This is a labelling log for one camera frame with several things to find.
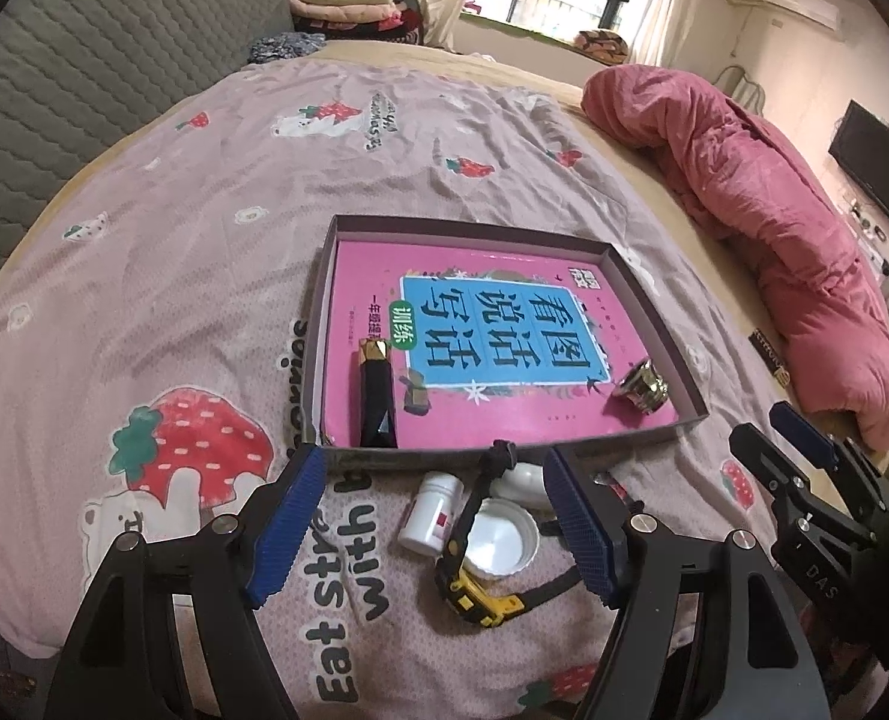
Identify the white pill bottle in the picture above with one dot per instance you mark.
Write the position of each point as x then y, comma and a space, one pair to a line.
425, 517

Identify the dark shallow cardboard box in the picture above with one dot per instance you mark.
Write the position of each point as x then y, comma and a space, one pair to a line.
317, 360

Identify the black wall television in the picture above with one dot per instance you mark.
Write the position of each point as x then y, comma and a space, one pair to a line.
876, 161

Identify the grey quilted headboard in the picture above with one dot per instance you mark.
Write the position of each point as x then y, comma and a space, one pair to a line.
76, 52

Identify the pink strawberry printed blanket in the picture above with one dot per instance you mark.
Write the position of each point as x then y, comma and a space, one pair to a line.
189, 277

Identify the pink folded blanket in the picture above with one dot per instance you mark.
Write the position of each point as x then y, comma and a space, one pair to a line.
347, 11

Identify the silver faceted jar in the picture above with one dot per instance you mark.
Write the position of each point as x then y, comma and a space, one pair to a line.
639, 388

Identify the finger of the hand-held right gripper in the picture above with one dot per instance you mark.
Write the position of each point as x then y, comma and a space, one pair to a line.
804, 431
767, 465

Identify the pink book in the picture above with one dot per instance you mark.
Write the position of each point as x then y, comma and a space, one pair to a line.
534, 414

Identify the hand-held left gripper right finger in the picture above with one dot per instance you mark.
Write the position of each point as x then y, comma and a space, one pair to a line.
575, 532

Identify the blue patterned cloth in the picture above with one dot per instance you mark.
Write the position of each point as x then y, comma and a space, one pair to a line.
283, 49

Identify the white air conditioner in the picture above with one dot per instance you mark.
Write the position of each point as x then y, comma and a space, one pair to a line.
801, 6

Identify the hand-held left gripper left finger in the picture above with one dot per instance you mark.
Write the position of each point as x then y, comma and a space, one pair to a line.
290, 529

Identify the black faceted lipstick gold cap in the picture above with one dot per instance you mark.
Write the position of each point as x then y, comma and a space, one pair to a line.
378, 405

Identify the black gold strip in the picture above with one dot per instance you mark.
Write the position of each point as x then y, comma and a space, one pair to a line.
768, 354

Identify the black yellow wristwatch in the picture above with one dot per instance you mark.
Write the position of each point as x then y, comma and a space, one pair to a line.
474, 600

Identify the white jar lid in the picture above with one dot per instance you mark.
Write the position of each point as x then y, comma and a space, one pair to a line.
500, 540

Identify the brown patterned cushion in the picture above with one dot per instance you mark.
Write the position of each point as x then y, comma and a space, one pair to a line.
602, 45

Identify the metal chair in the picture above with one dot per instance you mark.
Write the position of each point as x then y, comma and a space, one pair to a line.
748, 86

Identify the pink quilt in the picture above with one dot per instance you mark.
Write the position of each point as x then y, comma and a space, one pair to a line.
774, 202

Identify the white earbuds case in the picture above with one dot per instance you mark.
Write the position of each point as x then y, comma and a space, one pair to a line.
523, 484

